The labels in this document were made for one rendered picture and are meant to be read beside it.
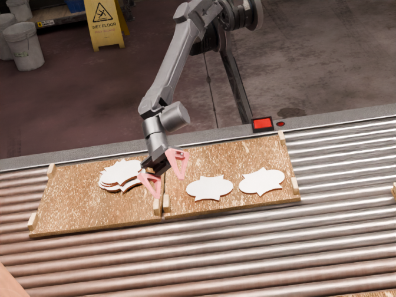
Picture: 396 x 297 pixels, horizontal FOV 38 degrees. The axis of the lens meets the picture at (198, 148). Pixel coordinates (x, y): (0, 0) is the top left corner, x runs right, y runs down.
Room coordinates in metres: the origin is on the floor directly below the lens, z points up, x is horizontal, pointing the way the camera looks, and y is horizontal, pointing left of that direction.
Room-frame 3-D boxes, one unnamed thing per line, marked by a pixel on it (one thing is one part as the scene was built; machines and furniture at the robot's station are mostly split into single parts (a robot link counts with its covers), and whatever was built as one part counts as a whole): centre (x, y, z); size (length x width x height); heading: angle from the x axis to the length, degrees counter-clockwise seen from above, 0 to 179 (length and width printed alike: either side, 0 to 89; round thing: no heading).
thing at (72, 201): (1.52, 0.34, 0.93); 0.41 x 0.35 x 0.02; 84
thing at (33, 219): (1.41, 0.54, 0.95); 0.06 x 0.02 x 0.03; 174
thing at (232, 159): (1.49, -0.08, 0.93); 0.41 x 0.35 x 0.02; 86
